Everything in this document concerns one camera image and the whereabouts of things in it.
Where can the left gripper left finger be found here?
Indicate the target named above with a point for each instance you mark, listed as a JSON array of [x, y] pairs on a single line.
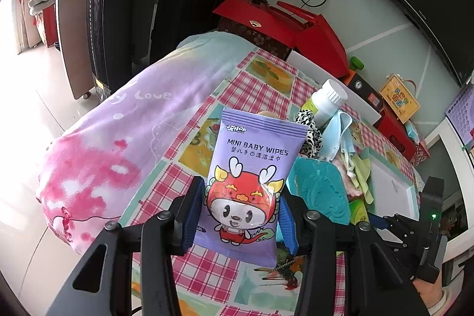
[[101, 282]]

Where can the yellow handled gift box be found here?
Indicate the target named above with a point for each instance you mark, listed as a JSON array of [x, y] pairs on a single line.
[[399, 93]]

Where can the purple baby wipes pack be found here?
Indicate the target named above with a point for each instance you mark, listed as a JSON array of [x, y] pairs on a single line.
[[252, 158]]

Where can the purple perforated basket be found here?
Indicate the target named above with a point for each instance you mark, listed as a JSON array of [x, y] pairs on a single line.
[[460, 113]]

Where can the light blue cloth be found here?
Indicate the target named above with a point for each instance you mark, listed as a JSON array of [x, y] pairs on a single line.
[[337, 137]]

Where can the right hand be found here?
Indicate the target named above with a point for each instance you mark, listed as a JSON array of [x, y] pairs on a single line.
[[431, 293]]

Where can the black orange box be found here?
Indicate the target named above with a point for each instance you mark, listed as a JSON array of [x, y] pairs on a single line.
[[359, 86]]

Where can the checkered picture tablecloth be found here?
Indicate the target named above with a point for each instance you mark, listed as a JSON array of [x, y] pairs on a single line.
[[182, 171]]

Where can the white teal-edged tray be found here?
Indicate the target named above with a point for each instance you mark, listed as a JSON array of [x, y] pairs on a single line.
[[391, 190]]

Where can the white medicine bottle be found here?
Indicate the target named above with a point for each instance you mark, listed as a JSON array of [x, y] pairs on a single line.
[[325, 102]]

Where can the light green cloth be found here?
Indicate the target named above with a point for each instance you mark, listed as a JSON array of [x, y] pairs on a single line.
[[361, 169]]

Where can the white foam board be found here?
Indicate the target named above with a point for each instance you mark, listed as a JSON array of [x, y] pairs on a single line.
[[320, 76]]

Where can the leopard print scrunchie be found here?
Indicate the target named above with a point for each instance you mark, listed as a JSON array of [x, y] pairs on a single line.
[[313, 142]]

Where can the brown wooden board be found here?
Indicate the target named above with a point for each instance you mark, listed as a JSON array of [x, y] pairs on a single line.
[[73, 41]]

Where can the dark red carton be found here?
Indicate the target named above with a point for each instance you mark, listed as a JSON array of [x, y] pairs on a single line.
[[392, 128]]

